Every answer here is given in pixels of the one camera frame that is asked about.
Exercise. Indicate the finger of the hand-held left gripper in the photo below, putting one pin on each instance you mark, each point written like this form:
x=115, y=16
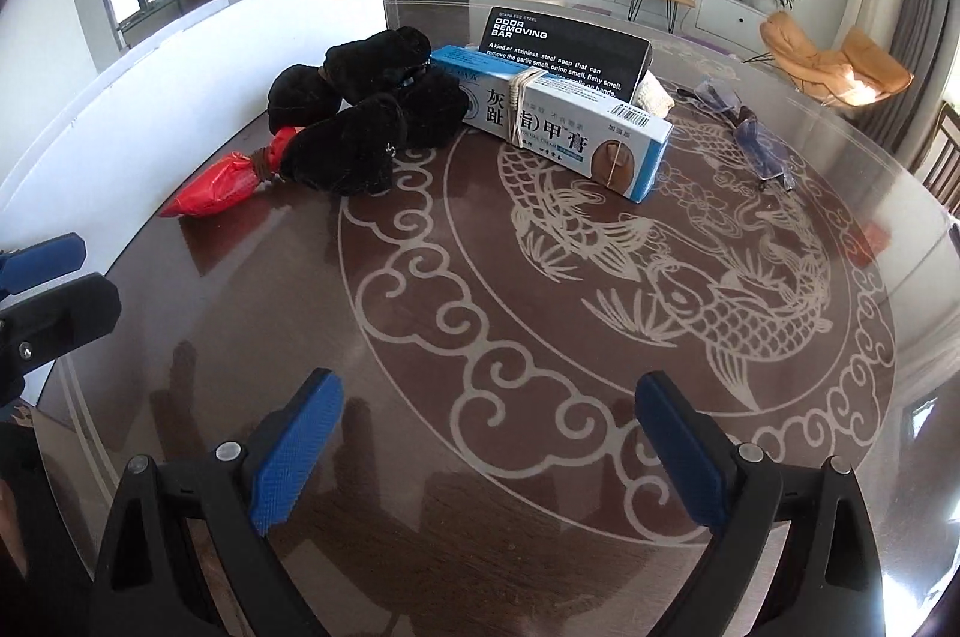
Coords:
x=49, y=254
x=64, y=310

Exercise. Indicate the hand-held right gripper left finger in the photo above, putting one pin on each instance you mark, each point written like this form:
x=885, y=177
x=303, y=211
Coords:
x=296, y=449

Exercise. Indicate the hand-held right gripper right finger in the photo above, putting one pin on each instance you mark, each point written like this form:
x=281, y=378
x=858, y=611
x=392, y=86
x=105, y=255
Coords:
x=679, y=449

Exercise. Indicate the red plastic bag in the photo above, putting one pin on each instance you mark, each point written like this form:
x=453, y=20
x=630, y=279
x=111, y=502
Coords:
x=217, y=187

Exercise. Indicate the blue and white ointment box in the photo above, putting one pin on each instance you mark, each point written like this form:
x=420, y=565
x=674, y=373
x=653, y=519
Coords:
x=555, y=130

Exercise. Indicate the round patterned glass desktop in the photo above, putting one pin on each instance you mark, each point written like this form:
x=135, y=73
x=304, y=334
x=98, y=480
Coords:
x=465, y=502

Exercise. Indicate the white board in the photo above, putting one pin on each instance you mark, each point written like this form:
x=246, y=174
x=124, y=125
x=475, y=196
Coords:
x=187, y=74

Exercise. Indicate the clear safety glasses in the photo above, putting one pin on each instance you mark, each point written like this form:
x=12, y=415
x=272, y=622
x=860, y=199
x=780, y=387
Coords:
x=716, y=97
x=765, y=149

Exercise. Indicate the dark wooden chair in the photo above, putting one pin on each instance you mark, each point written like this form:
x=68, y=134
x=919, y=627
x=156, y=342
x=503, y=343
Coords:
x=943, y=157

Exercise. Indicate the orange lounge chair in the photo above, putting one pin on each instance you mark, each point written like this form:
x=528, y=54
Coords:
x=817, y=55

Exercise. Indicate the black printed box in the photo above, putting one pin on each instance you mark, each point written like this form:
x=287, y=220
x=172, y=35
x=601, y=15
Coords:
x=570, y=44

